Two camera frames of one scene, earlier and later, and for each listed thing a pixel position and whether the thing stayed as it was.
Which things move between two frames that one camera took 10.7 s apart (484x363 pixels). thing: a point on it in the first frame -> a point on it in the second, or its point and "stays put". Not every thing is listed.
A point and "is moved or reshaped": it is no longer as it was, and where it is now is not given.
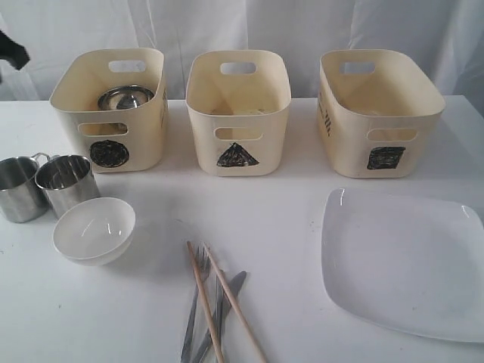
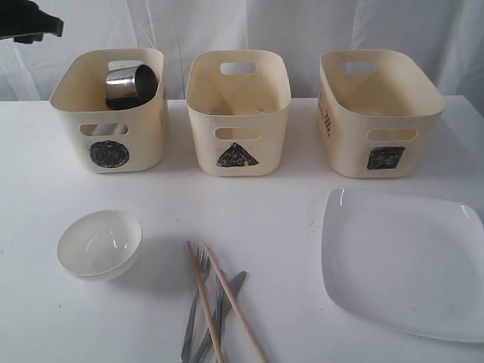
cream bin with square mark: x=376 y=110 stays put
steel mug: x=67 y=180 -> x=131 y=87
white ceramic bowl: x=94 y=231 is moved or reshaped
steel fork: x=203 y=262 stays put
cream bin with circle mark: x=112 y=103 stays put
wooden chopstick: x=212 y=325 stays put
